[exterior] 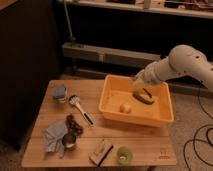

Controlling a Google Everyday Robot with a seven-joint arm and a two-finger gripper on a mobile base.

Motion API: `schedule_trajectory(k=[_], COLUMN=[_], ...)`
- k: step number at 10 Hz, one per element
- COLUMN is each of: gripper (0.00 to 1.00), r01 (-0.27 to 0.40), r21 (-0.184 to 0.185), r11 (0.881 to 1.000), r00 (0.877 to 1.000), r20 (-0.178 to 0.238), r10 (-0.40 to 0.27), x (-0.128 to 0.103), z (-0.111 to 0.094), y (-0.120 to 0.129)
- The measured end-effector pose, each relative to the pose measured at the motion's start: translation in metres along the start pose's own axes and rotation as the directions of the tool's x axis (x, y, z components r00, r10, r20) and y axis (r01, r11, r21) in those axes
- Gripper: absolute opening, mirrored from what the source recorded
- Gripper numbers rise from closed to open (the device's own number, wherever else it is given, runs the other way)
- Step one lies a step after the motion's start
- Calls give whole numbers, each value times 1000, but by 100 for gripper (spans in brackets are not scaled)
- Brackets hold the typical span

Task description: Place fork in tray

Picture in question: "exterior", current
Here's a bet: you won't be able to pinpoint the brown grape bunch toy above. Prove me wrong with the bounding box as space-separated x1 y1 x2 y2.
66 114 83 136

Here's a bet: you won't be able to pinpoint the metal pole stand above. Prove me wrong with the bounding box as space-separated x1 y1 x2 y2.
63 0 76 45

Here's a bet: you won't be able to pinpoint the green plastic cup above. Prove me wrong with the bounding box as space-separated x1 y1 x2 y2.
116 146 133 165

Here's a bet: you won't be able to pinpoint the black cables on floor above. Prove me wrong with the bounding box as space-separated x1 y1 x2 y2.
182 86 213 171

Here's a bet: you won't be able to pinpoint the orange plastic tray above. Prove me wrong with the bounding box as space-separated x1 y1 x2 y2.
99 75 174 127

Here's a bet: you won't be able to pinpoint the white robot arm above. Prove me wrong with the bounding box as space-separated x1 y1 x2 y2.
133 45 213 93

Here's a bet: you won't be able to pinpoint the grey baseboard heater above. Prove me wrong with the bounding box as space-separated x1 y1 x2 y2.
62 42 160 68

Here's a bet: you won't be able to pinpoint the white slotted spatula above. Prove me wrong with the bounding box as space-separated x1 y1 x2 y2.
68 95 93 126

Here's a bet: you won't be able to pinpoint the small metal cup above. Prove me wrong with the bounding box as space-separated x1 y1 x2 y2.
62 133 76 150

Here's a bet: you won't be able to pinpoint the blue sponge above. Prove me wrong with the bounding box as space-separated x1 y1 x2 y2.
53 85 67 100

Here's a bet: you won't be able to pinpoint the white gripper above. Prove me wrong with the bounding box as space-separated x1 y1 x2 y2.
134 69 160 98

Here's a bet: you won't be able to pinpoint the green pickle toy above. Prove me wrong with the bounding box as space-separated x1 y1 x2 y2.
132 91 154 105

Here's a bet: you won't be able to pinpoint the yellow round toy fruit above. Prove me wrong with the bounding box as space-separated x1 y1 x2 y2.
120 103 131 113

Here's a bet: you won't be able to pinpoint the wooden brush block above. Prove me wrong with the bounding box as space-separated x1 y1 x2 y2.
89 139 113 166

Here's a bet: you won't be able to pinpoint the grey cloth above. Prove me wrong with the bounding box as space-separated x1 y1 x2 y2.
42 120 68 158

